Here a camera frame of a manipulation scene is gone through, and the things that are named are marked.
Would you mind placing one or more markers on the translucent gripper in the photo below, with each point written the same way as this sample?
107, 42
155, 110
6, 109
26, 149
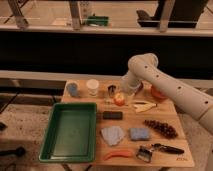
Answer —
128, 97

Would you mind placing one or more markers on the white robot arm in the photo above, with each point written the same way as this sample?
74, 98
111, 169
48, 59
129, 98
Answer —
194, 102

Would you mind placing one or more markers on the small metal cup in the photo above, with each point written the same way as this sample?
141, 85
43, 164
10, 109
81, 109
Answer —
112, 90

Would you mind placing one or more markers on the white paper cup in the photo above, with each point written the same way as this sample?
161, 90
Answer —
92, 86

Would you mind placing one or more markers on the blue plastic cup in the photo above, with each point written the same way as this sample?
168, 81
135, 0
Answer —
72, 89

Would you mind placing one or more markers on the purple bowl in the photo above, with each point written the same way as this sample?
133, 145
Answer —
139, 88

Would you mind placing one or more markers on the wooden stick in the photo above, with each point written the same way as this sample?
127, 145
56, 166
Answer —
108, 102

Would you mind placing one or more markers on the orange bowl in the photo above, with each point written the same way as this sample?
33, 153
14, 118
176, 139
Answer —
157, 94

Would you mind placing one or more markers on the black rectangular block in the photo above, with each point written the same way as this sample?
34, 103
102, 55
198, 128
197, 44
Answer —
112, 115

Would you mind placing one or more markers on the blue sponge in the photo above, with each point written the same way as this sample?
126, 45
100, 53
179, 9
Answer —
137, 134

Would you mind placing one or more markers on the light blue cloth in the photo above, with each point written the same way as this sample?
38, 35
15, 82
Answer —
112, 135

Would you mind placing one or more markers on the bunch of dark grapes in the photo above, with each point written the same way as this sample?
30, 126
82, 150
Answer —
163, 128

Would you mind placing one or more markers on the orange chili pepper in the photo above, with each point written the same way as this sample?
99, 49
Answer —
118, 153

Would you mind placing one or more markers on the metal peeler tool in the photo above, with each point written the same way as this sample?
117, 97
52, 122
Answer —
144, 154

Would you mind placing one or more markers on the green plastic tray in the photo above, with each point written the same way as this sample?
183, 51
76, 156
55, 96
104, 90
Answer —
70, 136

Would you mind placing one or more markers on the green box in background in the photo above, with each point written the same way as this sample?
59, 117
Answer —
97, 20

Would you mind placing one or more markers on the black handled tool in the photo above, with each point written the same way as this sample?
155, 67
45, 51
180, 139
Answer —
167, 149

